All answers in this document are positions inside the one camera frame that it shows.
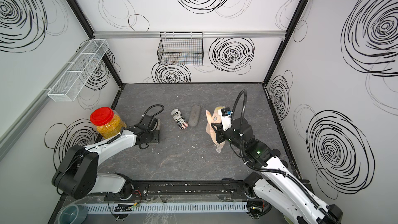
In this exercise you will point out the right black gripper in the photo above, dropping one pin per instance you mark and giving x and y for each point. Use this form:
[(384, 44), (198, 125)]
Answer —
[(219, 132)]

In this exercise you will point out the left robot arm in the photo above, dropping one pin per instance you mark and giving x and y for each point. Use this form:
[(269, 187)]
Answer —
[(78, 176)]

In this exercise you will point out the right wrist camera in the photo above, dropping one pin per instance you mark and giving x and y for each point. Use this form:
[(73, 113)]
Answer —
[(225, 115)]

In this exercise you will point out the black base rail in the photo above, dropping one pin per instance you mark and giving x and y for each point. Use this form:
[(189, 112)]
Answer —
[(229, 188)]

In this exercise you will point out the white wire wall shelf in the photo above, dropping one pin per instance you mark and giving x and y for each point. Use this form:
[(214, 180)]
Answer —
[(85, 70)]

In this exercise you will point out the red lid jar yellow grains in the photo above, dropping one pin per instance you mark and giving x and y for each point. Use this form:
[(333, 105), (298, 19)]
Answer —
[(107, 121)]

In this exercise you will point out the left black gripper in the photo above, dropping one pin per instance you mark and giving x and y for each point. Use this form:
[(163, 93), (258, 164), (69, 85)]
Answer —
[(157, 137)]

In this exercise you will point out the white slotted cable duct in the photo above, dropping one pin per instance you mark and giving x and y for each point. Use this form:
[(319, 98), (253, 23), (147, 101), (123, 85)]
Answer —
[(165, 208)]

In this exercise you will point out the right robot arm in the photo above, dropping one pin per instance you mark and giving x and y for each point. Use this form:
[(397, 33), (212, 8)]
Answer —
[(271, 180)]

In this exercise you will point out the black wire wall basket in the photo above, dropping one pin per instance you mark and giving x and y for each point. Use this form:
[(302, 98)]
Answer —
[(184, 48)]

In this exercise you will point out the grey fabric oval eyeglass case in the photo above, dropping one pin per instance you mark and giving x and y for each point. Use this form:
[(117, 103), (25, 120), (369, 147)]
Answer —
[(194, 116)]

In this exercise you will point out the grey rectangular eyeglass case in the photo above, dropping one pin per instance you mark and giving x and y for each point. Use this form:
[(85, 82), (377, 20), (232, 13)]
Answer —
[(158, 125)]

